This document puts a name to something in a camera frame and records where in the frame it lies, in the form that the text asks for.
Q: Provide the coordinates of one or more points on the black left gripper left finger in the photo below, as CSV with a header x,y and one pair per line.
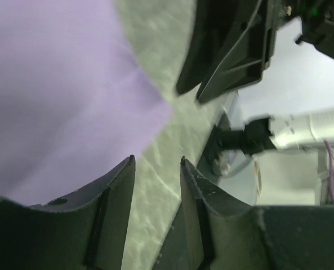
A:
x,y
85,229

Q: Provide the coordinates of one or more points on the lavender t shirt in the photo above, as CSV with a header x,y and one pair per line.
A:
x,y
74,102

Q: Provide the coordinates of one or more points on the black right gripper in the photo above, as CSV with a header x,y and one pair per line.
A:
x,y
317,24

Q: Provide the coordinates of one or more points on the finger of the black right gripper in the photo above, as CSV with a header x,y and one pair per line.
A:
x,y
245,52
213,21

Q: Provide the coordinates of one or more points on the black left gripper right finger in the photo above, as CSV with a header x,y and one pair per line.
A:
x,y
222,232

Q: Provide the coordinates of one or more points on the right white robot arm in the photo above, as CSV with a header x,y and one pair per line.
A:
x,y
310,131

